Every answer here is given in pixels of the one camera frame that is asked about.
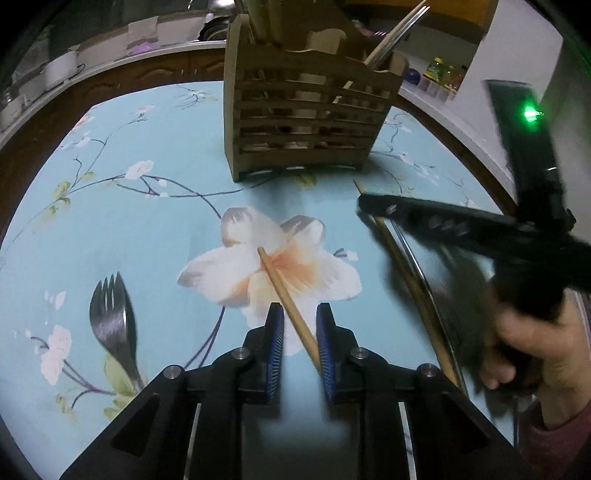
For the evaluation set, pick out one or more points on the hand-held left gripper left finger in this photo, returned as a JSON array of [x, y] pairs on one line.
[[276, 350]]

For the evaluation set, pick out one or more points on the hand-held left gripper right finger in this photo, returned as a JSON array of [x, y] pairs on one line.
[[325, 350]]

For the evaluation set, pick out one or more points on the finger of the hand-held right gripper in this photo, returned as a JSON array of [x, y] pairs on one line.
[[438, 224]]

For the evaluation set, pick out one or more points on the wooden chopstick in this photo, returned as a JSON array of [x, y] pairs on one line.
[[401, 26], [408, 281], [286, 300]]

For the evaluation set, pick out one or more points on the metal chopstick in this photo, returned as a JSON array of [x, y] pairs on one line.
[[401, 40], [431, 295]]

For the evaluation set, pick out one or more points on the wooden utensil holder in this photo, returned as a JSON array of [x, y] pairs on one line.
[[300, 115]]

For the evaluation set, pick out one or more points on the person's right forearm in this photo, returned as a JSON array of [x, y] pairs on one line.
[[563, 447]]

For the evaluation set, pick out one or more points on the person's right hand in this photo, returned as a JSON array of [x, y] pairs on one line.
[[563, 360]]

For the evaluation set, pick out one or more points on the red capped bottle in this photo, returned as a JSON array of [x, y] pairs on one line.
[[456, 76]]

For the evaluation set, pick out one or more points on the white spice containers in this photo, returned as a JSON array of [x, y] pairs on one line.
[[438, 88]]

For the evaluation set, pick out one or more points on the blue bowl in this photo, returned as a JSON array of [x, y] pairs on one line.
[[413, 76]]

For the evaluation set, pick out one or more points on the green bottle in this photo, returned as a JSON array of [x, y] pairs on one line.
[[435, 70]]

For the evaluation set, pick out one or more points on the metal fork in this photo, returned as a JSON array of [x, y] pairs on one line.
[[111, 323]]

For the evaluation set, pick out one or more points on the wok with metal lid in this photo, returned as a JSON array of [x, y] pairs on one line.
[[212, 32]]

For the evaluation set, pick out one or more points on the purple cloth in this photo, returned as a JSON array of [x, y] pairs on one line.
[[143, 48]]

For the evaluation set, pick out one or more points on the beige bag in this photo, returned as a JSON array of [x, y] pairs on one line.
[[143, 30]]

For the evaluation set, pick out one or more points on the white pot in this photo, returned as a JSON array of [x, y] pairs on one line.
[[11, 113]]

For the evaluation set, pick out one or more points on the wooden wall cabinet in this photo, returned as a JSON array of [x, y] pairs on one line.
[[471, 14]]

